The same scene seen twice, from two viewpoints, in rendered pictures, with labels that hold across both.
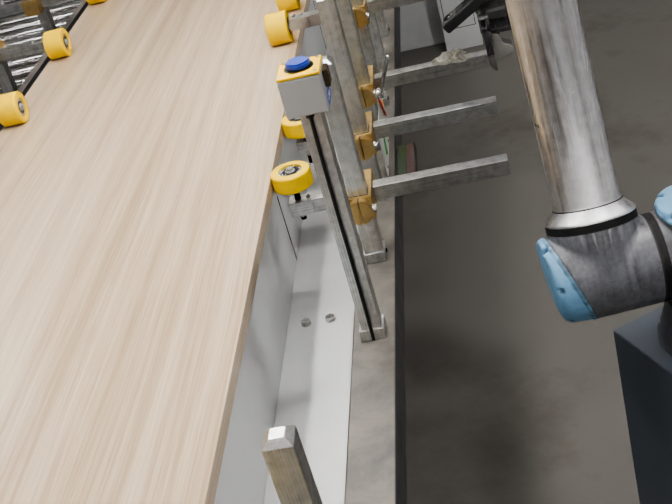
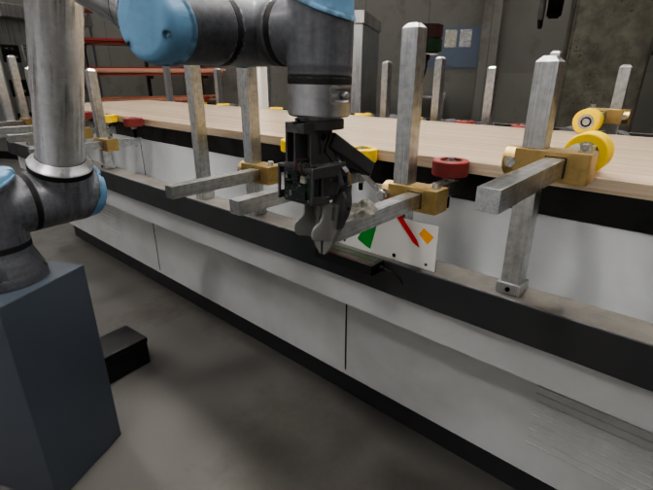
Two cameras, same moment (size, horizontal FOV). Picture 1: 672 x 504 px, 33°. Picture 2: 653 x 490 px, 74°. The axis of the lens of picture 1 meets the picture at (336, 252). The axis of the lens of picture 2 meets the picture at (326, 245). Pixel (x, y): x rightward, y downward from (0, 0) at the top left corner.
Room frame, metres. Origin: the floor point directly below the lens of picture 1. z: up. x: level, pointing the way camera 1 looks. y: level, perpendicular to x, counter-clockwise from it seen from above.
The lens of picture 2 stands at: (2.75, -1.04, 1.09)
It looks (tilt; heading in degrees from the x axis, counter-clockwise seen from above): 21 degrees down; 121
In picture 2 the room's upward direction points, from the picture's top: straight up
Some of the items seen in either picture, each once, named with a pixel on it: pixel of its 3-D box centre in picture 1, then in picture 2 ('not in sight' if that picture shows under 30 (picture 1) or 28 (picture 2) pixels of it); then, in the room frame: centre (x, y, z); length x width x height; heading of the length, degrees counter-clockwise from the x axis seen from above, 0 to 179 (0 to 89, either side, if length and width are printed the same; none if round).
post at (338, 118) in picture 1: (353, 173); (252, 148); (1.94, -0.07, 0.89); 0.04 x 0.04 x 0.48; 79
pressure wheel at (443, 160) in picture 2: not in sight; (448, 183); (2.49, -0.05, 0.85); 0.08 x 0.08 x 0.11
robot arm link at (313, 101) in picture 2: not in sight; (321, 102); (2.41, -0.48, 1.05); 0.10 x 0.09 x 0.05; 169
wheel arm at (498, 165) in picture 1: (398, 186); (242, 177); (1.96, -0.15, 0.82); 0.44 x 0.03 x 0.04; 79
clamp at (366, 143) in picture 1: (363, 136); not in sight; (2.21, -0.12, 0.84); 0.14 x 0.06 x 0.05; 169
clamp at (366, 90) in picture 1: (363, 87); (413, 195); (2.45, -0.17, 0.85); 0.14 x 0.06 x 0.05; 169
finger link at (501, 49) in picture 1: (500, 51); (308, 227); (2.39, -0.49, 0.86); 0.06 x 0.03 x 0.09; 79
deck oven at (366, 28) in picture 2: not in sight; (334, 87); (-0.54, 4.72, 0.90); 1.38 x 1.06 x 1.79; 106
